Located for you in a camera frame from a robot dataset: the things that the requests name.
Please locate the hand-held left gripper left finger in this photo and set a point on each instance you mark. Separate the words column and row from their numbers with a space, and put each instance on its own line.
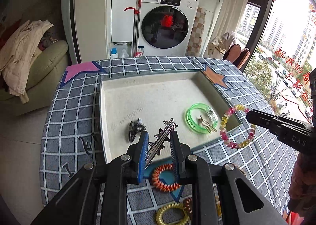
column 143, row 155

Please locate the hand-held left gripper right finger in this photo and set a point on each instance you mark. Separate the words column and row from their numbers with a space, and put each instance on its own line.
column 174, row 155

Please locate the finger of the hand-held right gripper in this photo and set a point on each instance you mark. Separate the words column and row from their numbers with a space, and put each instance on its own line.
column 272, row 130
column 266, row 117

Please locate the cream jacket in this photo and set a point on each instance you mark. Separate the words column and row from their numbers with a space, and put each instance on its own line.
column 19, row 49

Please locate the white washing machine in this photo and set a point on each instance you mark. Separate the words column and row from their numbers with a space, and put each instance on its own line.
column 150, row 2

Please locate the person's right forearm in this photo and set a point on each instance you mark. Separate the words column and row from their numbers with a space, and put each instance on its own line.
column 303, row 180

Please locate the checkered beige panel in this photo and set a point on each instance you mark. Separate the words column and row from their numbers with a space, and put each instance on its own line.
column 196, row 32

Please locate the grey jewelry tray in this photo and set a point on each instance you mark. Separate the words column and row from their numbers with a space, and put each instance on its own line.
column 148, row 96

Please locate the green translucent bangle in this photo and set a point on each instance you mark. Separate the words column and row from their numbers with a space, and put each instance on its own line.
column 188, row 116

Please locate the clear plastic jug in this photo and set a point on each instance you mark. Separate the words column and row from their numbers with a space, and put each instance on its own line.
column 122, row 47

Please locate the grey checkered tablecloth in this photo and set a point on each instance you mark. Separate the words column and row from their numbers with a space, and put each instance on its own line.
column 74, row 121

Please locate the small gold metal clip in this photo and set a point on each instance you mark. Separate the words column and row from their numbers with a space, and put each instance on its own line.
column 206, row 125

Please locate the beige cloth on chair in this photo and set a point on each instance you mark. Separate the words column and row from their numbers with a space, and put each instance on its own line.
column 222, row 42

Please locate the white bottle with blue cap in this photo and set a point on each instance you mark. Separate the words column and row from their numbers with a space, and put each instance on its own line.
column 113, row 54

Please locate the red window decal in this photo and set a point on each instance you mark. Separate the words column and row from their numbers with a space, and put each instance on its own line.
column 284, row 54

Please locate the black claw hair clip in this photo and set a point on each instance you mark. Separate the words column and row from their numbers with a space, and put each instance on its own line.
column 133, row 131

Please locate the white curtain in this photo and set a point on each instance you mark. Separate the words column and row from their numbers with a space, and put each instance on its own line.
column 234, row 5

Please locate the brown chair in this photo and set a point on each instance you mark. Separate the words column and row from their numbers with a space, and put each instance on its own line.
column 244, row 58
column 233, row 53

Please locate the green sofa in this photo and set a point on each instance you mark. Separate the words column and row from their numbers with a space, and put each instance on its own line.
column 47, row 67

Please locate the silver star hair clip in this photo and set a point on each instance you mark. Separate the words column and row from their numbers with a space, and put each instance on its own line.
column 160, row 143

